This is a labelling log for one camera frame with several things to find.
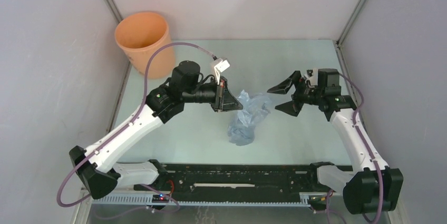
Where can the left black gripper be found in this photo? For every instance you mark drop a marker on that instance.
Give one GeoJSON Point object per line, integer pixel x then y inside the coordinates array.
{"type": "Point", "coordinates": [225, 101]}

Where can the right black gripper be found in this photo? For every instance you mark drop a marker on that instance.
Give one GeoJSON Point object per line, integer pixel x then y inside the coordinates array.
{"type": "Point", "coordinates": [293, 107]}

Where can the light blue plastic trash bag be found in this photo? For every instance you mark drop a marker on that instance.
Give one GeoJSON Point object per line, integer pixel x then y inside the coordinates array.
{"type": "Point", "coordinates": [256, 107]}

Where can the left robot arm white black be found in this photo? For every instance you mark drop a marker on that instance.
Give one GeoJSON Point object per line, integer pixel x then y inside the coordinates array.
{"type": "Point", "coordinates": [97, 165]}

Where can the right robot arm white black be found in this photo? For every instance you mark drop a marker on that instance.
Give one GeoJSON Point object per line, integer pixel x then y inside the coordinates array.
{"type": "Point", "coordinates": [373, 187]}

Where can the orange plastic trash bin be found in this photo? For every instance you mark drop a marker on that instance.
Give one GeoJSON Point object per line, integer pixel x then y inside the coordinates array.
{"type": "Point", "coordinates": [139, 36]}

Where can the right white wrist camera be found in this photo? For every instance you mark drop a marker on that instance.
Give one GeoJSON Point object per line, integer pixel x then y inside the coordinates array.
{"type": "Point", "coordinates": [311, 77]}

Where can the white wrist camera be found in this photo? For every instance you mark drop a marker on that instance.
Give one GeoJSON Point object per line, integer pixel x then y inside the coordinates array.
{"type": "Point", "coordinates": [311, 77]}
{"type": "Point", "coordinates": [218, 66]}

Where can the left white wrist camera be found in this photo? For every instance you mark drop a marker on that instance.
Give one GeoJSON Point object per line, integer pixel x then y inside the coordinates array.
{"type": "Point", "coordinates": [218, 66]}

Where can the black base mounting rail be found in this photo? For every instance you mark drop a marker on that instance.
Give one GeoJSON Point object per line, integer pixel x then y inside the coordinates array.
{"type": "Point", "coordinates": [230, 183]}

